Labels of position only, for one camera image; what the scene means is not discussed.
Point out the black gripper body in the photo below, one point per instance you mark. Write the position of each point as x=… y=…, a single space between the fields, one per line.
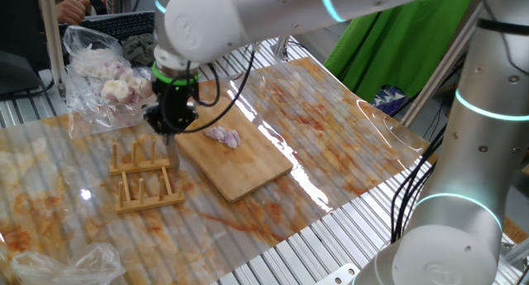
x=173 y=97

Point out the plastic bag of garlic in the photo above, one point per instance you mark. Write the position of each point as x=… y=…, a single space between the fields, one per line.
x=107 y=91

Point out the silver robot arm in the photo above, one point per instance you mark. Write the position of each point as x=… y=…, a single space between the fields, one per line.
x=483 y=132

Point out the perforated metal plate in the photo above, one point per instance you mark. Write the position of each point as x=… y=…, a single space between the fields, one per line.
x=339 y=274

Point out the green fabric sheet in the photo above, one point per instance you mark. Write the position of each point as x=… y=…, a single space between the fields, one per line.
x=392 y=41

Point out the wooden cutting board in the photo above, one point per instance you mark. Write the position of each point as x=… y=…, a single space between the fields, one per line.
x=244 y=165

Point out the grey green cloth rag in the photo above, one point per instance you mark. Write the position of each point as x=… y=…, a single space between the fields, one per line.
x=138 y=49

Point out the black monitor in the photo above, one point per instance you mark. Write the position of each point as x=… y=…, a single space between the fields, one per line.
x=16 y=72

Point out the blue white patterned bag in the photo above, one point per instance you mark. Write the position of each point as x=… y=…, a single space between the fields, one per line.
x=388 y=101

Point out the marble pattern plastic mat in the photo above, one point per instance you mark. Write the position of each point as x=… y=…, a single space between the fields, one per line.
x=330 y=124

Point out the black computer keyboard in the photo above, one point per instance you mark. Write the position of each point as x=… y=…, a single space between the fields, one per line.
x=120 y=25

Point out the crumpled clear plastic bag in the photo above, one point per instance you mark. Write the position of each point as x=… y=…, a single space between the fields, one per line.
x=62 y=266

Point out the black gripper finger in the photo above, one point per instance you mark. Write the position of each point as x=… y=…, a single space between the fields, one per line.
x=188 y=117
x=157 y=120

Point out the steel cleaver knife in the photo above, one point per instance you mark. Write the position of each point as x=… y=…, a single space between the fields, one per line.
x=173 y=157

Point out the aluminium frame post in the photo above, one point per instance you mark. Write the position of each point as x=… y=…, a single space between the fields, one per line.
x=438 y=74
x=281 y=47
x=51 y=41

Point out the person's hand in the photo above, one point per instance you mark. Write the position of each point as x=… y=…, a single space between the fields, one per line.
x=71 y=9

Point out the red onion wedge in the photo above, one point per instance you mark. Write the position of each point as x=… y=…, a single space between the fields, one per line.
x=236 y=137

